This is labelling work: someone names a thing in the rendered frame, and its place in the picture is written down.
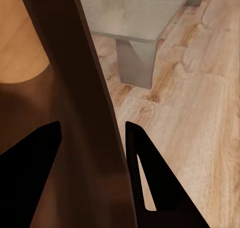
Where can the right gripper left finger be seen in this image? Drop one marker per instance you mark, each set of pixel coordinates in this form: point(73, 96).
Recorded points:
point(24, 170)

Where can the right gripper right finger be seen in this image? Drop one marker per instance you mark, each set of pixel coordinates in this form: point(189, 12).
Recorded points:
point(174, 207)

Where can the trash can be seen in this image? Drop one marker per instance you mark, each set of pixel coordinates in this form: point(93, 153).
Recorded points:
point(50, 71)

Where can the coffee table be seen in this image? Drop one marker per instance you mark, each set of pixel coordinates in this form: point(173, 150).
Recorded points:
point(137, 26)

